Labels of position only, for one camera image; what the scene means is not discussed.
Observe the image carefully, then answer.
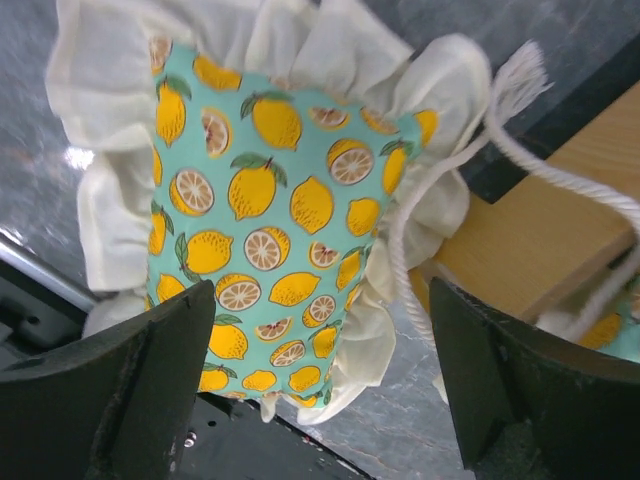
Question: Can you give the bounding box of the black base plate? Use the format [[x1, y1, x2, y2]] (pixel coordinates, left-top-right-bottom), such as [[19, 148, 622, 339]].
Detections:
[[1, 265, 365, 479]]

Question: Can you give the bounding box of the white cushion tie cord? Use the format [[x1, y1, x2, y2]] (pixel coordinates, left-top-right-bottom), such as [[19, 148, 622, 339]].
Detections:
[[388, 40, 640, 346]]

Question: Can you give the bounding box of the small lemon print pillow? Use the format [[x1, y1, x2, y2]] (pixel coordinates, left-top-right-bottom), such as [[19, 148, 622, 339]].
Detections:
[[46, 1, 490, 425]]

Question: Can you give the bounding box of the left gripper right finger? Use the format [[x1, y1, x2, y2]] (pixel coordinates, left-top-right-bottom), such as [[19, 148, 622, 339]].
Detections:
[[430, 278, 639, 479]]

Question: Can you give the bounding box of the large lemon print cushion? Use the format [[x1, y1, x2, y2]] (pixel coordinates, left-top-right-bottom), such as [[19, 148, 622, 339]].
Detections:
[[535, 274, 639, 363]]

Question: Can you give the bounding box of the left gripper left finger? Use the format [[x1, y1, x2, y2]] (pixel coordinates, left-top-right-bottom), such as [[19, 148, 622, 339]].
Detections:
[[1, 281, 215, 479]]

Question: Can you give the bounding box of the wooden pet bed frame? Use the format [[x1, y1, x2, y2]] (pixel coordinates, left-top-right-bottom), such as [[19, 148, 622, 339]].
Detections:
[[421, 86, 639, 323]]

